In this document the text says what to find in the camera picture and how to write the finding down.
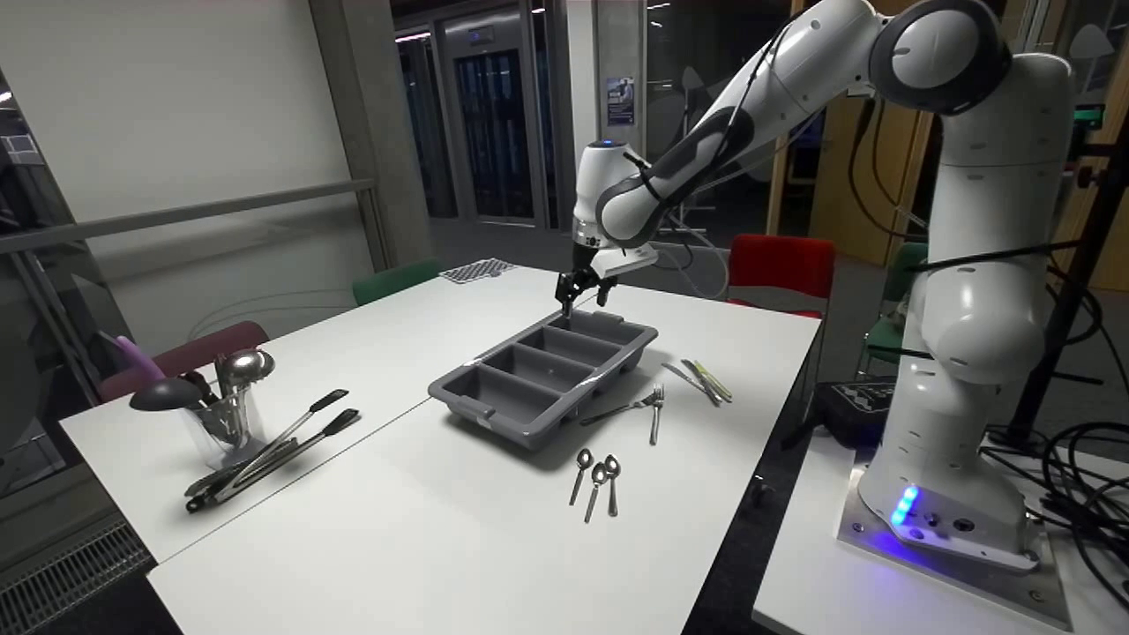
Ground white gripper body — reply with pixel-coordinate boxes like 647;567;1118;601
571;238;647;285

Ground grey plastic utensil organizer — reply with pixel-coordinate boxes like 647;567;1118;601
424;305;661;460

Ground metal utensil holder cup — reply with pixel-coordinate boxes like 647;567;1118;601
189;387;268;456

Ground purple kitchen utensil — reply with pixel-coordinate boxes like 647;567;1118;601
107;329;172;393

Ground yellow-green plastic knife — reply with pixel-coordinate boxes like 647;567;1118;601
693;357;737;406

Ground green chair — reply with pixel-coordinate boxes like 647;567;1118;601
349;253;450;311
860;230;935;371

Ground red box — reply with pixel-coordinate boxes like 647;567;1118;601
725;230;841;313

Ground silver metal spoon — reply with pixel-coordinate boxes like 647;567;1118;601
567;444;598;511
598;452;623;519
583;460;615;528

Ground black box with white print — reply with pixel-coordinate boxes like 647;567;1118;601
815;374;901;456

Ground black kitchen tongs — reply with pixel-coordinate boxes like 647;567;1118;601
184;385;354;499
179;406;367;519

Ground silver metal ladle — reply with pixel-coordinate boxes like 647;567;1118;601
214;345;281;398

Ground dark red chair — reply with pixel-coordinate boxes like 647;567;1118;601
96;318;270;406

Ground grey metal railing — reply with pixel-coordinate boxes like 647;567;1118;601
0;177;382;261

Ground black ladle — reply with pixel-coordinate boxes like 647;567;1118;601
126;374;214;416

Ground black tripod pole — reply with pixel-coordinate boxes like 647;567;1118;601
1001;113;1129;460

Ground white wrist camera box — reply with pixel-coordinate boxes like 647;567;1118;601
616;239;664;278

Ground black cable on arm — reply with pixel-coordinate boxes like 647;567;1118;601
843;97;944;274

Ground black floor cable bundle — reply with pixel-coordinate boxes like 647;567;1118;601
976;420;1129;618

